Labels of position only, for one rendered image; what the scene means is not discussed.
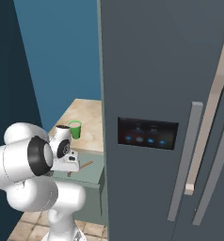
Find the green smoothie cup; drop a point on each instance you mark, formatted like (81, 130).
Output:
(75, 130)

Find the brown straw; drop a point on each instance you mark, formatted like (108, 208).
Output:
(86, 164)

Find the dark grey fridge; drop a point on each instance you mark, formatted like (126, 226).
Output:
(148, 78)

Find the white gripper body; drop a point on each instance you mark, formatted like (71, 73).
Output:
(63, 166)

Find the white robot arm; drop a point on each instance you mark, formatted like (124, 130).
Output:
(19, 175)

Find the grey-green base cabinet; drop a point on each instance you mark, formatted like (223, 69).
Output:
(92, 204)

